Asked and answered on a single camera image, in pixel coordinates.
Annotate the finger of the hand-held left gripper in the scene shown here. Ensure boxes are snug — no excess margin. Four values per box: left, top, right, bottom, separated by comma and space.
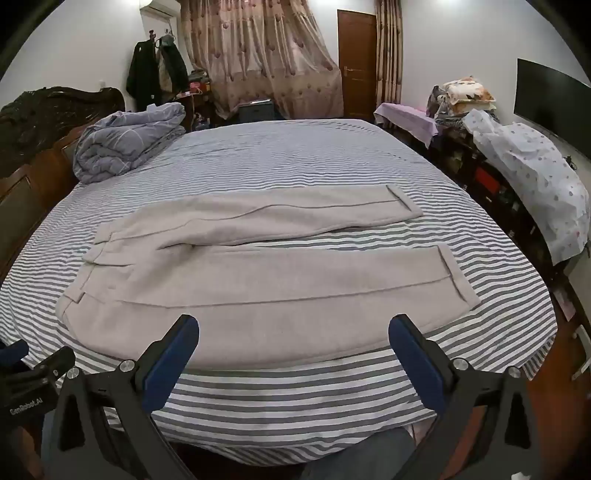
0, 340, 29, 364

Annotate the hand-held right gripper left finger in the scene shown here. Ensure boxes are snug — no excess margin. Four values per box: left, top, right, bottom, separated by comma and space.
41, 314, 200, 480

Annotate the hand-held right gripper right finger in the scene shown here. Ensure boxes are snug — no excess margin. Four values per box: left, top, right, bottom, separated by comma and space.
388, 314, 543, 480

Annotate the grey towel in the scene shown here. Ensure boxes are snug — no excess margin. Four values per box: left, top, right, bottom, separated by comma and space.
55, 184, 483, 372

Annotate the person's leg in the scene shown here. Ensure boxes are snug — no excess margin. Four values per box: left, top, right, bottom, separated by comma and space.
295, 427, 416, 480

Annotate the dark cluttered cabinet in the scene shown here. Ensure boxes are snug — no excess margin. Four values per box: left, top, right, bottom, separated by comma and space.
425, 120, 559, 278

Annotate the dark wooden headboard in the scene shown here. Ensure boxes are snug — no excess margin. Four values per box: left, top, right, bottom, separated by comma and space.
0, 85, 127, 282

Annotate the white floral cover cloth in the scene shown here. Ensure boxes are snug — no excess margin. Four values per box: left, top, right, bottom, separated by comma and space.
462, 110, 591, 266

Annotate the folded grey quilt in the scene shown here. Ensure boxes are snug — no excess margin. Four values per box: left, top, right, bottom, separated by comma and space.
74, 102, 188, 185

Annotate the bed with striped sheet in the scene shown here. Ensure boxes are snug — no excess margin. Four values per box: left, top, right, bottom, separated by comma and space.
0, 117, 557, 467

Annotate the pink cloth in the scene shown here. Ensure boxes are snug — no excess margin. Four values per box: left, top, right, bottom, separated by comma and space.
373, 102, 437, 148

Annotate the cluttered nightstand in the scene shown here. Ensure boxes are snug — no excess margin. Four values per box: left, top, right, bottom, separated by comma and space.
187, 69, 214, 131

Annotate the dark storage box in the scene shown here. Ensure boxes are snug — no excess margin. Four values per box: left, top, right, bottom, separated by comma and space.
238, 99, 275, 123

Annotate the pile of clothes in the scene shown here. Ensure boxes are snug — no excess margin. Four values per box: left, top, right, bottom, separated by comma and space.
427, 76, 499, 121

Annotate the hanging black jacket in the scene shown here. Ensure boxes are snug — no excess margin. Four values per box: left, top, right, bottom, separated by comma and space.
126, 41, 162, 112

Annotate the hanging dark green jacket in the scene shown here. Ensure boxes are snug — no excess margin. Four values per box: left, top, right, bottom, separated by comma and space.
157, 34, 190, 93

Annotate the narrow patterned curtain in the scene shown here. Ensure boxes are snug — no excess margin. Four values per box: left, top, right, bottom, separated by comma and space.
375, 0, 404, 109

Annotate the brown wooden door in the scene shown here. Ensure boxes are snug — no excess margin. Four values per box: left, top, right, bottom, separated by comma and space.
337, 9, 378, 121

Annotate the wide patterned curtain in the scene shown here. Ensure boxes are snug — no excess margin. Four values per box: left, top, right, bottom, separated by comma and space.
179, 0, 345, 121

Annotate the white air conditioner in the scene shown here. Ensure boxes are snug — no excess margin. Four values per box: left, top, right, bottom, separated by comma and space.
139, 0, 178, 18

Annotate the black wall television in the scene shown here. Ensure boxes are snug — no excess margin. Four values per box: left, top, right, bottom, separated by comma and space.
513, 58, 591, 167

